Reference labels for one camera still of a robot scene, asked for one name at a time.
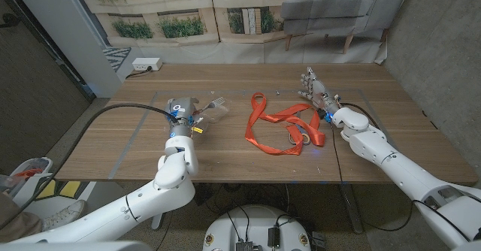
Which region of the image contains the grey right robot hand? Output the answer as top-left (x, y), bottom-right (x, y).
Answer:
top-left (298, 66), bottom-right (342, 119)

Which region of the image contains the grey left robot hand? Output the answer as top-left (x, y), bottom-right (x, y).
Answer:
top-left (165, 96), bottom-right (200, 138)

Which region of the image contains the red-handled metal fork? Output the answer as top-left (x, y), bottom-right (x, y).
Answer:
top-left (193, 96), bottom-right (227, 117)

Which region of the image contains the clear plastic clamshell container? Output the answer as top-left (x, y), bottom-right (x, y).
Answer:
top-left (191, 100), bottom-right (230, 132)

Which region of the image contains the white power strip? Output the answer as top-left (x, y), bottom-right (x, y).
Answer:
top-left (132, 57), bottom-right (164, 72)

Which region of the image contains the printed garden backdrop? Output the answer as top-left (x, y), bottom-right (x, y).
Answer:
top-left (73, 0), bottom-right (416, 65)

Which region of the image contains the white table leg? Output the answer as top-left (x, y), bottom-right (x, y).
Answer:
top-left (151, 213), bottom-right (166, 231)

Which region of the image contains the dark table leg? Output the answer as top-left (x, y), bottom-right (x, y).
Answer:
top-left (340, 183), bottom-right (365, 234)

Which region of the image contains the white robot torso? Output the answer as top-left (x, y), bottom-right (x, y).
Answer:
top-left (202, 204), bottom-right (313, 251)

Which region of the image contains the white plastic bin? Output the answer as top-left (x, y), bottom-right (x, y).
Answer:
top-left (9, 156), bottom-right (53, 186)

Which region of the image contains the white sneaker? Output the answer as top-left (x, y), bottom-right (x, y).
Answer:
top-left (41, 199), bottom-right (86, 232)

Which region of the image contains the person's brown trouser leg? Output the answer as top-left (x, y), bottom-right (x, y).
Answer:
top-left (0, 192), bottom-right (44, 240)

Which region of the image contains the thick black cable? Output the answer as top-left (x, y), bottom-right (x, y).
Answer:
top-left (0, 102), bottom-right (180, 229)
top-left (340, 102), bottom-right (380, 132)

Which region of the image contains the black power cord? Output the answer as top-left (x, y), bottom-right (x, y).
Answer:
top-left (126, 67), bottom-right (153, 80)

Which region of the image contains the thin black cable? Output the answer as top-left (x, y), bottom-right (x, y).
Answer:
top-left (329, 122), bottom-right (470, 244)
top-left (156, 220), bottom-right (172, 251)

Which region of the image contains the red fabric strap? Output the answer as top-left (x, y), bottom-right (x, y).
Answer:
top-left (244, 92), bottom-right (326, 156)

